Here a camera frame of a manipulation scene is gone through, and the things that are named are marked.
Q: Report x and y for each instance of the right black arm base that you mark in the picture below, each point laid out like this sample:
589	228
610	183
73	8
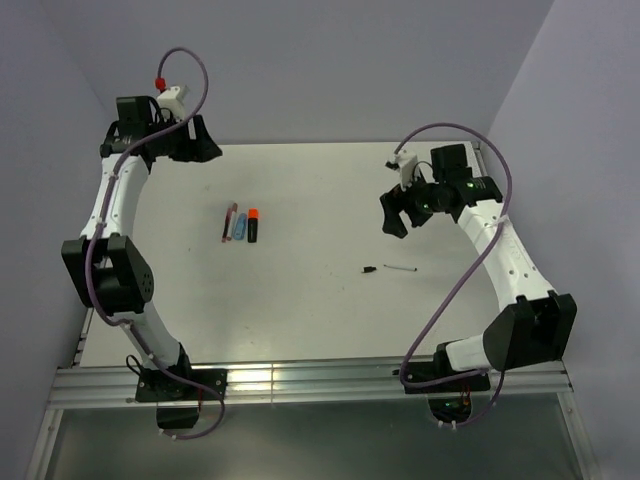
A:
448	393

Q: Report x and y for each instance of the blue highlighter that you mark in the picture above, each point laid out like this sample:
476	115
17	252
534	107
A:
240	226

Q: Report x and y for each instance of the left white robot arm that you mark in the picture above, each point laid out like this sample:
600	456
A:
110	274

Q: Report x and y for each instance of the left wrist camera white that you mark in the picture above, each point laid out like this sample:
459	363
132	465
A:
172	102

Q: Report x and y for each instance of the red pen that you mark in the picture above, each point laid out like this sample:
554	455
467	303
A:
230	217

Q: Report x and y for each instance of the white black pen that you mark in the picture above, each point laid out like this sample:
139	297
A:
400	268

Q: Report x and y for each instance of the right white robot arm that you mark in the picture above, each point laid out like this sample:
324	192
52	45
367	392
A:
534	321

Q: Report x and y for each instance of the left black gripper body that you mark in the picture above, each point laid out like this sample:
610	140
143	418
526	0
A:
177	143

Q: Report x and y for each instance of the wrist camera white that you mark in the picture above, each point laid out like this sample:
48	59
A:
172	102
405	165

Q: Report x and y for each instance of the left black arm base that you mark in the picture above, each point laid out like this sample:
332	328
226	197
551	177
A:
180	396

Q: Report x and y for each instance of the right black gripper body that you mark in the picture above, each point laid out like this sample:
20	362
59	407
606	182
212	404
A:
420	201

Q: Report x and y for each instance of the black orange highlighter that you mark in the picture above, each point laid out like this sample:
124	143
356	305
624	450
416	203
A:
252	225

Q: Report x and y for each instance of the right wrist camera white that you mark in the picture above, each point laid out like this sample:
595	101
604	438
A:
405	165

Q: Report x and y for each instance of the aluminium rail frame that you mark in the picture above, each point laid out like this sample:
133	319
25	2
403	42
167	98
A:
308	340

